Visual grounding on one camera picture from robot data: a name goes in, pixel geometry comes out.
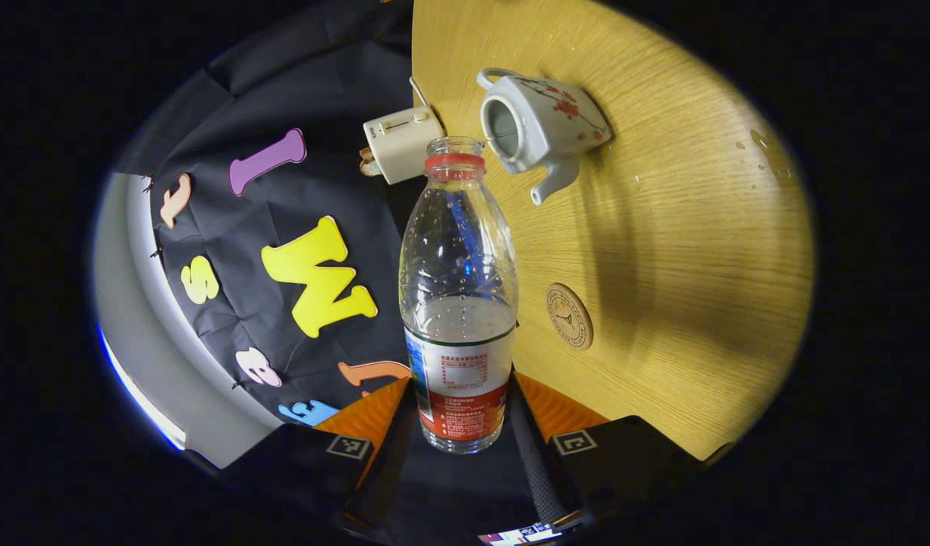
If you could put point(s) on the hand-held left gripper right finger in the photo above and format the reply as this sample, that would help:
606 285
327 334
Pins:
537 470

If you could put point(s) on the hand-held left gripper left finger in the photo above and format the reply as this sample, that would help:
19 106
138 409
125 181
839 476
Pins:
389 470

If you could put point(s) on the clear plastic water bottle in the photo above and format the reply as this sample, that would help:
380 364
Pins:
457 356

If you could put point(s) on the round wooden coaster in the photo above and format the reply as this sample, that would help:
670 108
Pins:
569 316

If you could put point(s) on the white ceramic teacup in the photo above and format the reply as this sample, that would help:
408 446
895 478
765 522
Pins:
548 125

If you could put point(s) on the bread slice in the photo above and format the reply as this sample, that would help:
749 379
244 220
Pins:
369 162

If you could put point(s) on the white toaster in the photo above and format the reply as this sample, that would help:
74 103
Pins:
404 144

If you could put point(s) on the black backdrop cloth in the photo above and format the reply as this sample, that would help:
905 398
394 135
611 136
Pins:
283 98

